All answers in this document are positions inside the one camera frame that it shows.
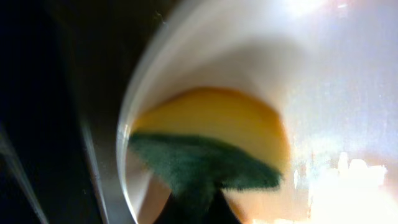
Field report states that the black rectangular tray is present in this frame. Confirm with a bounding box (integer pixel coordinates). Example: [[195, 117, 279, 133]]
[[1, 1, 108, 223]]

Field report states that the white plate large stain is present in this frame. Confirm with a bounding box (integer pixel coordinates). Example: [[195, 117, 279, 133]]
[[116, 1, 397, 223]]

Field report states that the green and yellow sponge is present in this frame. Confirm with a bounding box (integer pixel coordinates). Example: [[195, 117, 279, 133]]
[[127, 87, 291, 223]]

